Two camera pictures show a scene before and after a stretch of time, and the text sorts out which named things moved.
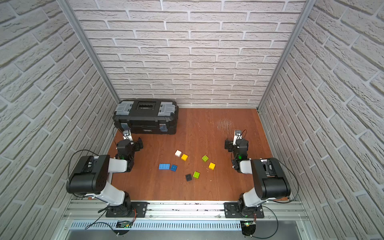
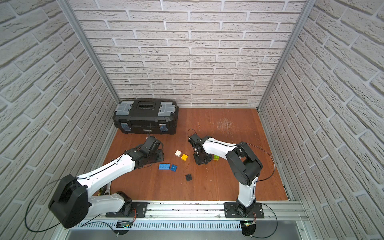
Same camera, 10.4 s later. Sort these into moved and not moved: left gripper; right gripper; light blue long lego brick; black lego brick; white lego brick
Moved: right gripper; left gripper
Not moved: light blue long lego brick; white lego brick; black lego brick
